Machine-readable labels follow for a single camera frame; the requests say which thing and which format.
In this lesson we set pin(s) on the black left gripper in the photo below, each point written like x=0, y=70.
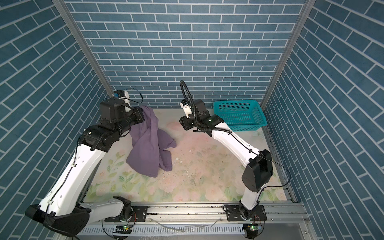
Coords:
x=137, y=111

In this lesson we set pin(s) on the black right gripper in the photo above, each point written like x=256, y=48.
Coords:
x=185, y=122

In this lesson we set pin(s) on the purple trousers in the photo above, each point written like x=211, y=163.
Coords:
x=150, y=146

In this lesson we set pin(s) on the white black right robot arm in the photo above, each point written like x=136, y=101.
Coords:
x=258, y=164

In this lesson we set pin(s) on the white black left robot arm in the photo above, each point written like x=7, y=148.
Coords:
x=62, y=210

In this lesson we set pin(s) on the teal plastic basket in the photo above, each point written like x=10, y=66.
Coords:
x=242, y=115

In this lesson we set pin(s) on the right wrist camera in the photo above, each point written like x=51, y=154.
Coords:
x=186, y=108

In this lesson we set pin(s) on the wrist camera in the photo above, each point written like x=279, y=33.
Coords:
x=124, y=95
x=186, y=108

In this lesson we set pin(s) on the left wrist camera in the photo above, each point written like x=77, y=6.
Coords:
x=124, y=95

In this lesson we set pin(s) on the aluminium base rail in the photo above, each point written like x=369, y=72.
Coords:
x=199, y=213

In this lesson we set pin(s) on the white slotted cable duct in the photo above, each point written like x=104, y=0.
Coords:
x=154, y=230

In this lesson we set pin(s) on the left aluminium corner post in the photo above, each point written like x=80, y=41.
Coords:
x=78, y=36

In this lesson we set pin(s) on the aluminium corner post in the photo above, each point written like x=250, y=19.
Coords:
x=78, y=36
x=303, y=16

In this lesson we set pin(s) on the right aluminium corner post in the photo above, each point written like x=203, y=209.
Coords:
x=303, y=16

